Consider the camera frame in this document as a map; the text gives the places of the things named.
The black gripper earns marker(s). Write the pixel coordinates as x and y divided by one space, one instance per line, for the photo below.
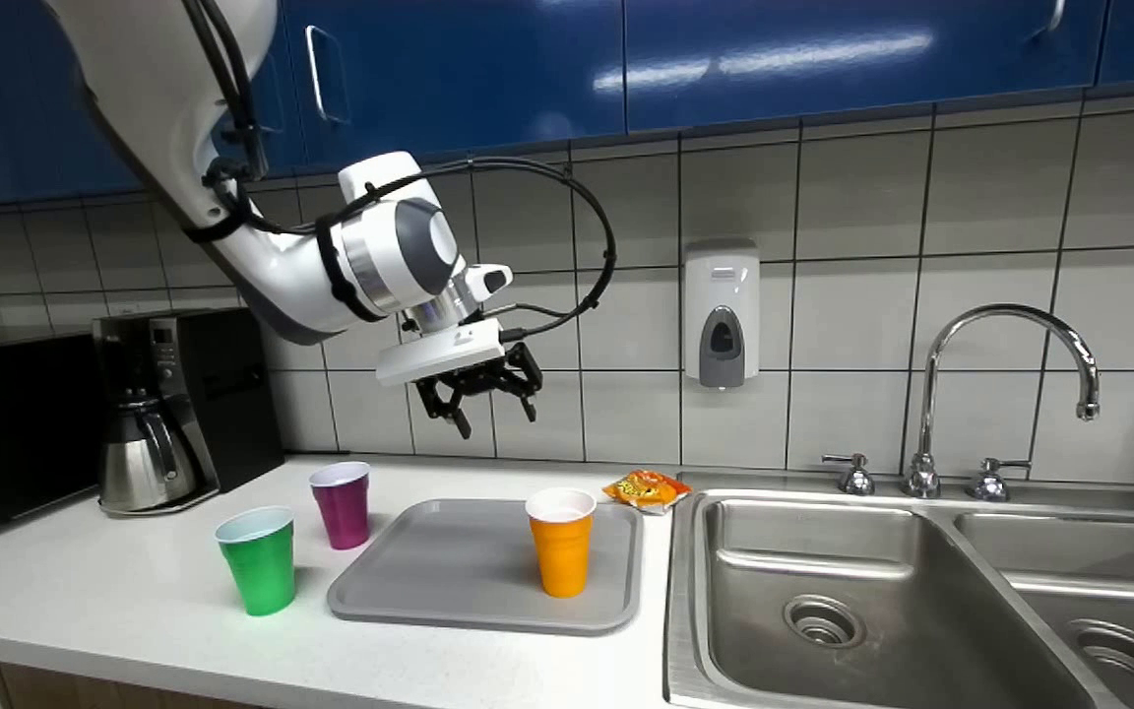
483 378

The orange plastic cup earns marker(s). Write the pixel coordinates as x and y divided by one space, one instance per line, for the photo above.
565 553

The purple plastic cup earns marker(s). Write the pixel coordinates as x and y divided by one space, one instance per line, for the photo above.
344 512

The green plastic cup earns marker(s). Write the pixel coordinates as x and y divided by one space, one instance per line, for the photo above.
256 571

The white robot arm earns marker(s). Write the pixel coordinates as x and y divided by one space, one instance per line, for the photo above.
149 80

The grey plastic tray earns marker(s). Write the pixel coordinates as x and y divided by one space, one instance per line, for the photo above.
461 577

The black coffee maker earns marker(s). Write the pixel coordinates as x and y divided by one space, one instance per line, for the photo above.
220 395

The steel coffee carafe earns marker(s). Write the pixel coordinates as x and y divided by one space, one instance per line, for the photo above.
141 460

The stainless steel double sink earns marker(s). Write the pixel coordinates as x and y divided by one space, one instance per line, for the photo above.
855 591

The chrome gooseneck faucet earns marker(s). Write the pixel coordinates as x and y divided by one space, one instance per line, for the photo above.
928 395

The black microwave oven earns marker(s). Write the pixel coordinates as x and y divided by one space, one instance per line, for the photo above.
19 436

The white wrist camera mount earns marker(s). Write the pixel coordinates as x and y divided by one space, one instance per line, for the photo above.
443 353

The white wall soap dispenser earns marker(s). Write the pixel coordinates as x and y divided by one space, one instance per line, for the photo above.
722 302

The blue wall cabinets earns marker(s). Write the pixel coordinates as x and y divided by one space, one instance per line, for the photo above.
788 54

